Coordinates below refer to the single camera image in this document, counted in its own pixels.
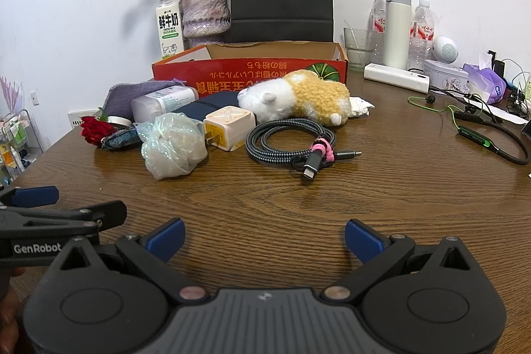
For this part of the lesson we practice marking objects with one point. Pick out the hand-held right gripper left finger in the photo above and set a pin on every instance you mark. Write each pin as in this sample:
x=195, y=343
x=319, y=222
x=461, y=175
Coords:
x=168, y=240

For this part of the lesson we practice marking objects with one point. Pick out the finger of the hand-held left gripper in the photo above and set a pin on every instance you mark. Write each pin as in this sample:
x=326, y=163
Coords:
x=35, y=196
x=95, y=213

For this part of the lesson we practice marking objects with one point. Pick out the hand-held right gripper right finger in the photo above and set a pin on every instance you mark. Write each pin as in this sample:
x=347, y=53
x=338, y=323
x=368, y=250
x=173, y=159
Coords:
x=363, y=240

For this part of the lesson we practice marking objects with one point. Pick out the purple knitted cloth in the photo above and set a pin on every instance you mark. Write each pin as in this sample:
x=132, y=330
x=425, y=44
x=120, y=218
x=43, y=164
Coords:
x=124, y=95

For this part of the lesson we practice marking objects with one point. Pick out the cream wall charger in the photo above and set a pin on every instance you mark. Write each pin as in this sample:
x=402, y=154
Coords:
x=230, y=126

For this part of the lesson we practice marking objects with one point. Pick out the white yellow plush hamster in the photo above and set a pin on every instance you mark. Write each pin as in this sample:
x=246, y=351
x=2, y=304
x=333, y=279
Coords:
x=315, y=92

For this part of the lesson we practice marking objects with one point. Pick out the orange cardboard box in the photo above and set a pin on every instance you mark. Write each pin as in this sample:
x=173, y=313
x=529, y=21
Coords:
x=232, y=72

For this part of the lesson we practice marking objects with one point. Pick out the brown wooden desktop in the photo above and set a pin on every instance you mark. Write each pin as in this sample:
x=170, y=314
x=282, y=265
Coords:
x=265, y=204

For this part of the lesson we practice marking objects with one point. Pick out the metal storage rack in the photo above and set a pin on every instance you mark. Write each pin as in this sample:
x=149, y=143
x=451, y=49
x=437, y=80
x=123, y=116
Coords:
x=16, y=146

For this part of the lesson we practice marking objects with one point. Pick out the blue patterned pouch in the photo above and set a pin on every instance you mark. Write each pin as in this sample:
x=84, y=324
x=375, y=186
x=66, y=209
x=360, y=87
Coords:
x=122, y=138

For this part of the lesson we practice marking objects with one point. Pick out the red artificial rose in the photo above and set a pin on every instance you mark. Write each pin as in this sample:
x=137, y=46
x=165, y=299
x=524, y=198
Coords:
x=93, y=130

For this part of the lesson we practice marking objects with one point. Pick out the iridescent crumpled plastic wrap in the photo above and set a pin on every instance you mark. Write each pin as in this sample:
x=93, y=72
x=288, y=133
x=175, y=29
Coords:
x=174, y=150

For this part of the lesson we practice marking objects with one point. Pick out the purple dried grass bunch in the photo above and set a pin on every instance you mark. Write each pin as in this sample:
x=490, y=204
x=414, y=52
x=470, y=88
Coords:
x=10, y=95

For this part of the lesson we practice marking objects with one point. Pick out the white plastic bottle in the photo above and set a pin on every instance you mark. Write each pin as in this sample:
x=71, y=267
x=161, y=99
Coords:
x=166, y=101

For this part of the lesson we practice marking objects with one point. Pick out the crumpled white tissue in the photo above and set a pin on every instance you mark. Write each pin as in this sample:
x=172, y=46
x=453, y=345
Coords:
x=361, y=107

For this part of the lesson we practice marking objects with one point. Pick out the navy zip case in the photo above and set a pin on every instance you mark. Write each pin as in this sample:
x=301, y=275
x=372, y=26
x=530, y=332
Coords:
x=211, y=103

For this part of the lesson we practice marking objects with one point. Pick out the green black neckband earphones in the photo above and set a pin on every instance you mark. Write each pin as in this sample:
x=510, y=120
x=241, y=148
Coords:
x=477, y=134

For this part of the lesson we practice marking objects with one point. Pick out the white power bank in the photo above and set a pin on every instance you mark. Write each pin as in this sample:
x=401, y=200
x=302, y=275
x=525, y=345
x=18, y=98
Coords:
x=396, y=77

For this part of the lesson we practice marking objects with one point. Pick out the white oval tin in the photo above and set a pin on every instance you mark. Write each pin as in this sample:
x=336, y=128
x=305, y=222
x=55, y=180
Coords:
x=446, y=74

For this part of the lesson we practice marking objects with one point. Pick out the clear glass cup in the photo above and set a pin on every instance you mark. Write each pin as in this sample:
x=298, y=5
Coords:
x=359, y=47

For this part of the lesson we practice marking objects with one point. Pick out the purple tissue pack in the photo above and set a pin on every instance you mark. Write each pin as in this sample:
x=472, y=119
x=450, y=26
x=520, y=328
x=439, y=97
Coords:
x=487, y=84

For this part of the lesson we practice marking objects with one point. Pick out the white green milk carton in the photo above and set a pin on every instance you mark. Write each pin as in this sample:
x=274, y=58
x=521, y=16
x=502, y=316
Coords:
x=169, y=26

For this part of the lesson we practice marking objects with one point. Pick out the white round speaker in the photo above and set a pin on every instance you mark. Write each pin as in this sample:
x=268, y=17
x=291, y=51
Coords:
x=446, y=49

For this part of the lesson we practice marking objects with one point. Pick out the white thermos flask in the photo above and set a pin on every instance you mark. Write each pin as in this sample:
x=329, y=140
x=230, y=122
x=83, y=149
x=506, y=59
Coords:
x=396, y=30

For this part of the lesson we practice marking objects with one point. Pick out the clear water bottle red label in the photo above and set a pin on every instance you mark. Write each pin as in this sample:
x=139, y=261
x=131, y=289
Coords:
x=377, y=26
x=422, y=34

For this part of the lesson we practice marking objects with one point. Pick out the black stand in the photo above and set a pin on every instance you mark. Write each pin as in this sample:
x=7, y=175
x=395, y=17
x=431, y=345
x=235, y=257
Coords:
x=495, y=65

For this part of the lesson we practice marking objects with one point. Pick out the purple ceramic vase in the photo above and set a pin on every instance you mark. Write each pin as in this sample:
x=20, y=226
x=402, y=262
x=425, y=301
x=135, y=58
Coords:
x=205, y=9

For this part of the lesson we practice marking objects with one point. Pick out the white wall socket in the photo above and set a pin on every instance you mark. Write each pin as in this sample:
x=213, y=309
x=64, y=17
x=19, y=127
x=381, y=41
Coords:
x=35, y=97

